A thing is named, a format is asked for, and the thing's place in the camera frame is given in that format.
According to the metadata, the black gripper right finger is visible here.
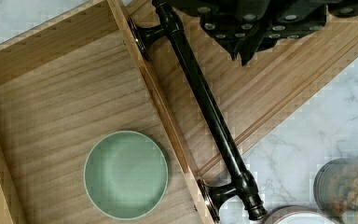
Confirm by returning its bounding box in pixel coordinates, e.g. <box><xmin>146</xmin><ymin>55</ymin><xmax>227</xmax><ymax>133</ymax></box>
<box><xmin>238</xmin><ymin>0</ymin><xmax>358</xmax><ymax>65</ymax></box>

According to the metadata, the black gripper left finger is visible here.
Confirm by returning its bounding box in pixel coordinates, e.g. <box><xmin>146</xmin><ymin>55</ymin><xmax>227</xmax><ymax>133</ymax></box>
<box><xmin>169</xmin><ymin>0</ymin><xmax>271</xmax><ymax>62</ymax></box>

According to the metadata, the wooden drawer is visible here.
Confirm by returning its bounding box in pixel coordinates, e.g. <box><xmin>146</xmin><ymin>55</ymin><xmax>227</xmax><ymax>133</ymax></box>
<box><xmin>0</xmin><ymin>0</ymin><xmax>213</xmax><ymax>224</ymax></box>

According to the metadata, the bamboo cutting board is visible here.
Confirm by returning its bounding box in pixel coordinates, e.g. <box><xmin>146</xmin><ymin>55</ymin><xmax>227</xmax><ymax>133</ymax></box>
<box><xmin>116</xmin><ymin>0</ymin><xmax>358</xmax><ymax>181</ymax></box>

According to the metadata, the green ceramic bowl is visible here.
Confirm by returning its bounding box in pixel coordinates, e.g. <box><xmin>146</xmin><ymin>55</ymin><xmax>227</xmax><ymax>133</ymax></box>
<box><xmin>84</xmin><ymin>131</ymin><xmax>169</xmax><ymax>221</ymax></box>

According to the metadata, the white plate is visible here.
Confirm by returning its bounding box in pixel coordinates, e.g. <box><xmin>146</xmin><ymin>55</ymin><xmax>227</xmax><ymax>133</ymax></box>
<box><xmin>262</xmin><ymin>205</ymin><xmax>337</xmax><ymax>224</ymax></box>

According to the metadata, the black drawer handle bar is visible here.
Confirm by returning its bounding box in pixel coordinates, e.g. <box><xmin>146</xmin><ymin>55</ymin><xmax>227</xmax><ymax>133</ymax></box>
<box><xmin>129</xmin><ymin>0</ymin><xmax>268</xmax><ymax>223</ymax></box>

